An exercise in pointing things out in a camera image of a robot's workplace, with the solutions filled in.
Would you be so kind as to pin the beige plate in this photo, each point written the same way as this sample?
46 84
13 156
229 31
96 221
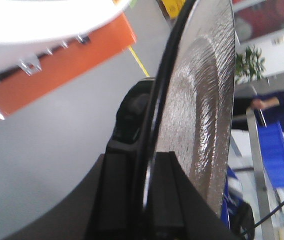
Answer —
191 103

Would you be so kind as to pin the orange panel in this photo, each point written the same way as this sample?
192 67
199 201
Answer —
18 89

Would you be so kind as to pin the white outer conveyor rim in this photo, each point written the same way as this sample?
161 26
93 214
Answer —
32 26

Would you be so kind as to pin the green potted plant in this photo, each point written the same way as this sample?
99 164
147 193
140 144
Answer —
249 65

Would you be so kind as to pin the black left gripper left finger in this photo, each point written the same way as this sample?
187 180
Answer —
111 212

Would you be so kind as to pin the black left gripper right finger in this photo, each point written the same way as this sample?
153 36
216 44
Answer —
179 211

